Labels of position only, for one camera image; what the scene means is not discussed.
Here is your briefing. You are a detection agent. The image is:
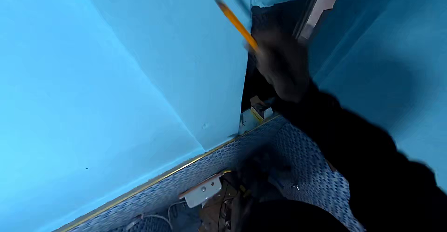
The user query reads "person's right hand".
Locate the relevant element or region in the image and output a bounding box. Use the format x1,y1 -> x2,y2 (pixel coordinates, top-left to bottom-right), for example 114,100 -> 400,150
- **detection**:
245,28 -> 311,103

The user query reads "orange stick with dark tip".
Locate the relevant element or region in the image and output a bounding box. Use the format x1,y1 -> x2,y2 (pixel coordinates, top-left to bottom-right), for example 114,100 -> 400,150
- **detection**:
210,0 -> 260,52

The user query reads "person's right forearm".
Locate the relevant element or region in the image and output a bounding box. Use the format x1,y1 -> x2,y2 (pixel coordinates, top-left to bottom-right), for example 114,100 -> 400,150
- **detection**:
274,78 -> 447,232

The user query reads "yellow and white open box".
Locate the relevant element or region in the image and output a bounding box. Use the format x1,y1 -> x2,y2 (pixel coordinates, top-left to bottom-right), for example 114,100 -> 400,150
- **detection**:
250,96 -> 274,123

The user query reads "gold edge trim strip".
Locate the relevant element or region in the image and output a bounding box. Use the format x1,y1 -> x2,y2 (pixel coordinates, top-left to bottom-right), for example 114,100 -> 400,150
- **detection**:
52,114 -> 281,232

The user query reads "white ceramic washbasin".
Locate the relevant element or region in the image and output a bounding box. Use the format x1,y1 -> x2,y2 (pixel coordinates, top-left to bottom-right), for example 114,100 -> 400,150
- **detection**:
179,173 -> 223,209

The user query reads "person's body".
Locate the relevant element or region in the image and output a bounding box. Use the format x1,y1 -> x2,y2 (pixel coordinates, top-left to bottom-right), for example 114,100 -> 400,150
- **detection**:
241,199 -> 350,232

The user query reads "brown cardboard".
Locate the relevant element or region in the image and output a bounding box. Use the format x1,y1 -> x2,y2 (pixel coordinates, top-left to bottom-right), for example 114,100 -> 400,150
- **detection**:
198,185 -> 238,232

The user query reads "pale door frame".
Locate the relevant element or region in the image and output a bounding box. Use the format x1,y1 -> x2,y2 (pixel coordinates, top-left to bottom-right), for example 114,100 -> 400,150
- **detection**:
293,0 -> 340,40

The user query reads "black cable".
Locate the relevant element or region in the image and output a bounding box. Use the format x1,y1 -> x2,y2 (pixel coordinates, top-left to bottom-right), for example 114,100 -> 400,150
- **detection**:
217,178 -> 233,232

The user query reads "white hose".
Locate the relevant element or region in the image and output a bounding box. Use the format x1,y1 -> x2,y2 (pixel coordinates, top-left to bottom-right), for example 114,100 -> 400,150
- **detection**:
126,201 -> 186,231

